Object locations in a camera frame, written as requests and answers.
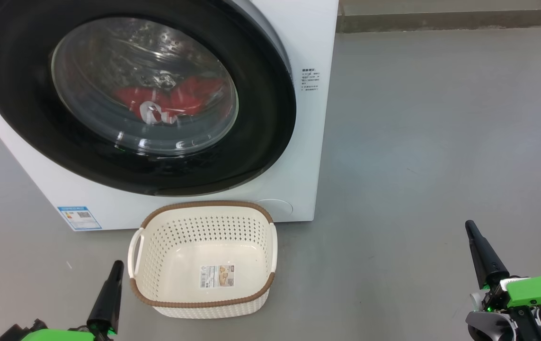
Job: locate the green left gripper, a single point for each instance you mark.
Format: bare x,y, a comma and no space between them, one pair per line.
62,335

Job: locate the round white filter cover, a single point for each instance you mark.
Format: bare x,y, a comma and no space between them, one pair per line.
279,207

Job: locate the cream perforated laundry basket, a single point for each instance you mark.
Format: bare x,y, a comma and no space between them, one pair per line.
185,279

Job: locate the round black glass washer door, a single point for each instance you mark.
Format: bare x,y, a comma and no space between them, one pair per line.
261,118

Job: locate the perforated steel washer drum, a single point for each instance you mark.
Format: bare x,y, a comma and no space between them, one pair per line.
123,57

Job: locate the red and white garment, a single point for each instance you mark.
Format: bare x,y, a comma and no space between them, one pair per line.
190,97

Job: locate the paper product label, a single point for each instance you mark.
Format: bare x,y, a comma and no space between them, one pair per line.
217,276

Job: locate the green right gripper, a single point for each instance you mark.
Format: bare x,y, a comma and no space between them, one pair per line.
535,290

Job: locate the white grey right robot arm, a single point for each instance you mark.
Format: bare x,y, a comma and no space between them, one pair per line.
488,327

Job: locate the blue energy label sticker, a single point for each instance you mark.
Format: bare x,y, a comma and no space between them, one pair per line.
79,218

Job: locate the white front-load washing machine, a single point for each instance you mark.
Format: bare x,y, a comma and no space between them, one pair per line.
298,142

